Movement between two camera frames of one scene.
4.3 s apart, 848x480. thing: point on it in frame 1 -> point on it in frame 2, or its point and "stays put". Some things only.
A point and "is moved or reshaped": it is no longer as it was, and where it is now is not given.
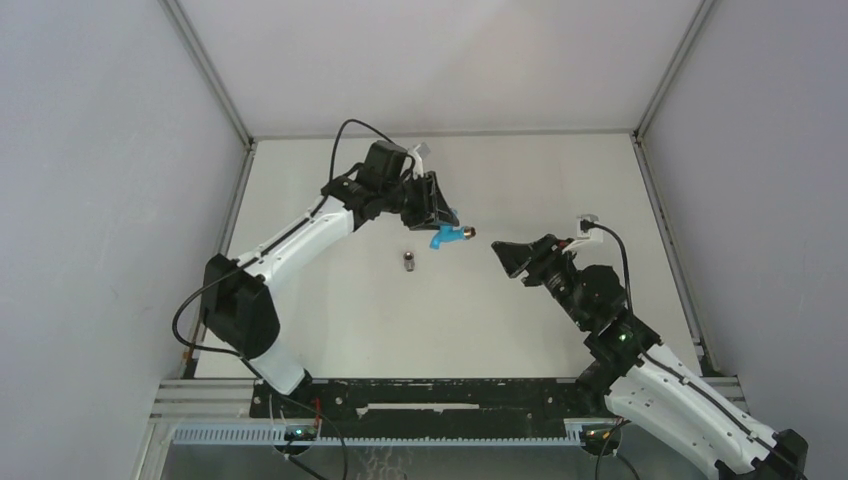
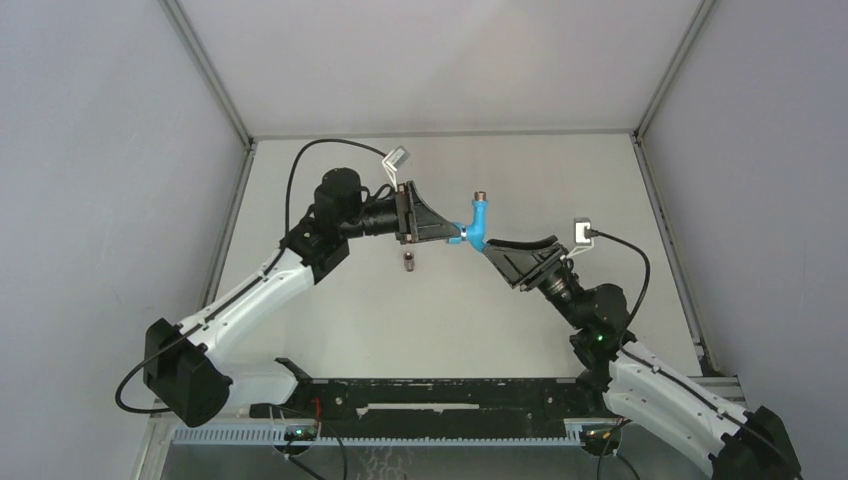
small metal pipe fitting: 409,261 stays put
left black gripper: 430,202 -> 417,222
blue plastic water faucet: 449,233 is moved or reshaped
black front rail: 424,404 stays put
